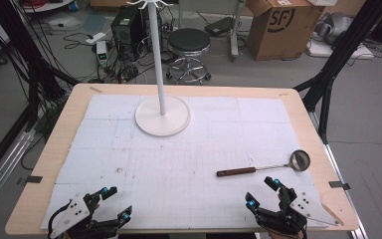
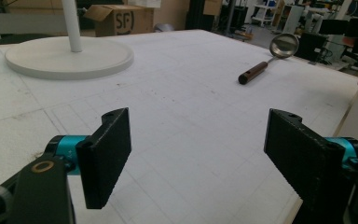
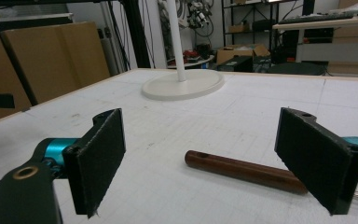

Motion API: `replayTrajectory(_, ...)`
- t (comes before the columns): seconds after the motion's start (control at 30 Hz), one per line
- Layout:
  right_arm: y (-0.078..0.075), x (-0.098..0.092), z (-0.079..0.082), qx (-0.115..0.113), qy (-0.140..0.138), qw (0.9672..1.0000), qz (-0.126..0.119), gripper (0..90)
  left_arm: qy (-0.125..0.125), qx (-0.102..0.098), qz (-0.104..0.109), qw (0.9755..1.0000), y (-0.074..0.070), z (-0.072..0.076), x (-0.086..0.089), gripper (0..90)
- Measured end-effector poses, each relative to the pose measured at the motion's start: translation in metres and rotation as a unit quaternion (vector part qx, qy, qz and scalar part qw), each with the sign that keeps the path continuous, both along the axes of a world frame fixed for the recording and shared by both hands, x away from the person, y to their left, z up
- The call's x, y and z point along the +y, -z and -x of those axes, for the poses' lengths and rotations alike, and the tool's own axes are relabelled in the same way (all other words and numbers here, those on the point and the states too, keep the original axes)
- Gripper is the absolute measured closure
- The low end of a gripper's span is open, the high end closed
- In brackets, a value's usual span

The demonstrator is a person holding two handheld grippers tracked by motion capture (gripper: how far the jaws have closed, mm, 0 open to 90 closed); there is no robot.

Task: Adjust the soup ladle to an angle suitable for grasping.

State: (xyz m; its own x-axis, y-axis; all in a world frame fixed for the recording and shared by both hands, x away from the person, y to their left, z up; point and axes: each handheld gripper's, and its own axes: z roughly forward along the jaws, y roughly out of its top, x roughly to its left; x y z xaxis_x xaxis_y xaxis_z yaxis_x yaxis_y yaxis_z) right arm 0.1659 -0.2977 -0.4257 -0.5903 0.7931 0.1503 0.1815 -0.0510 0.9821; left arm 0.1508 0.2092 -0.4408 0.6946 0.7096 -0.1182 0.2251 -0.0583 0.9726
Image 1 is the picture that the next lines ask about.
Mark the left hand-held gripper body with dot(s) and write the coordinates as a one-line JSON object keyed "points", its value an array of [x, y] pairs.
{"points": [[69, 215]]}

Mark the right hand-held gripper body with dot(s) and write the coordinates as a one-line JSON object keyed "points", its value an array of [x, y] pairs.
{"points": [[288, 215]]}

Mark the white hook rack stand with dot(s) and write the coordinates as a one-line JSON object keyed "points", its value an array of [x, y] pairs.
{"points": [[162, 122]]}

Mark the person's right hand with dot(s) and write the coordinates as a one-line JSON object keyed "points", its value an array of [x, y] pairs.
{"points": [[280, 236]]}

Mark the white grid paper mat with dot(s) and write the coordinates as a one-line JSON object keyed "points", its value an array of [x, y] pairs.
{"points": [[179, 166]]}

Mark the white power supply unit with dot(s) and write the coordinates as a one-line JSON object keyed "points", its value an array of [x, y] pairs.
{"points": [[101, 53]]}

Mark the cardboard box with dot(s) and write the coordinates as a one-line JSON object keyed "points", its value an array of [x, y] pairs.
{"points": [[278, 36]]}

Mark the white flat board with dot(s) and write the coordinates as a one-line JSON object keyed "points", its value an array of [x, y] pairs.
{"points": [[341, 51]]}

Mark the white power strip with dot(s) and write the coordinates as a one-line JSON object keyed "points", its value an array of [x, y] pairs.
{"points": [[95, 38]]}

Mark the black computer tower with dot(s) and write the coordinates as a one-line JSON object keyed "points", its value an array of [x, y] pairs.
{"points": [[126, 33]]}

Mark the black flat bag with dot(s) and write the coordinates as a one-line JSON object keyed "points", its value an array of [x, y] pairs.
{"points": [[219, 26]]}

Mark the black round stool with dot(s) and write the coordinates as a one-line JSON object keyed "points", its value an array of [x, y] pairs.
{"points": [[189, 39]]}

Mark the grey rounded appliance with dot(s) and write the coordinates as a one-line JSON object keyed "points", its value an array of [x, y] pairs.
{"points": [[335, 26]]}

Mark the white round table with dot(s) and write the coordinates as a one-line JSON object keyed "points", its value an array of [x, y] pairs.
{"points": [[46, 5]]}

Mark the aluminium rail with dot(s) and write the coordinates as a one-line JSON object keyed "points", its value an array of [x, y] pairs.
{"points": [[341, 179], [3, 172]]}

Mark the black metal frame stand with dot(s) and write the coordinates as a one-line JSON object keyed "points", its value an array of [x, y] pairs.
{"points": [[30, 59], [338, 56]]}

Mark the grey metal post stand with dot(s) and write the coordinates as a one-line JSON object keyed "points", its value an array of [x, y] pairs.
{"points": [[234, 33]]}

